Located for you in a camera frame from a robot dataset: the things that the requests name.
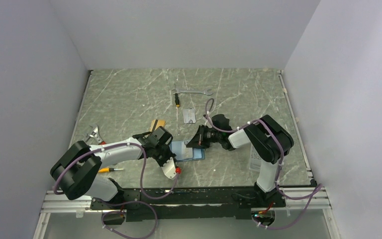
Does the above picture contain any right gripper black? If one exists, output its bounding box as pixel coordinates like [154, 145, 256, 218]
[186, 125, 222, 149]

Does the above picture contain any blue leather card holder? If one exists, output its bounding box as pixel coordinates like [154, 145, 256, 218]
[170, 141, 205, 162]

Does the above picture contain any single silver VIP card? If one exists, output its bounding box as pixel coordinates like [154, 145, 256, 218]
[181, 147, 193, 160]

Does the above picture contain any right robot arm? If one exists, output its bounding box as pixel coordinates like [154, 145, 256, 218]
[186, 114, 294, 207]

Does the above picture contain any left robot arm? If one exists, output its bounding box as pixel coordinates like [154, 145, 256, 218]
[50, 126, 181, 209]

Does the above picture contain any silver credit card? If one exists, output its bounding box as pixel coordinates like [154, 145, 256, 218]
[183, 108, 196, 124]

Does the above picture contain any silver open-end wrench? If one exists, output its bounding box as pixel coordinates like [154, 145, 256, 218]
[172, 88, 213, 96]

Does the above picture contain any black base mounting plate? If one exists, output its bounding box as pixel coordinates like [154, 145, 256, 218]
[90, 186, 286, 222]

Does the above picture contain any clear plastic screw box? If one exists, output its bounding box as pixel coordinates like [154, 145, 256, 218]
[248, 145, 262, 172]

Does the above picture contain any red adjustable wrench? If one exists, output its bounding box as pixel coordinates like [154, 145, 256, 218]
[84, 124, 106, 145]

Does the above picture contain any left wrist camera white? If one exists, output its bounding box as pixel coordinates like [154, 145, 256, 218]
[162, 157, 178, 180]

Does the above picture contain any yellow handle screwdriver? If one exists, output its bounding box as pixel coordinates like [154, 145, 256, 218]
[98, 168, 124, 173]

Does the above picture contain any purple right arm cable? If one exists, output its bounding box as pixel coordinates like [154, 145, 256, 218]
[204, 98, 323, 231]

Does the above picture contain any aluminium frame rail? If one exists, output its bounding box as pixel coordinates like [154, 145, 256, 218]
[33, 186, 341, 239]

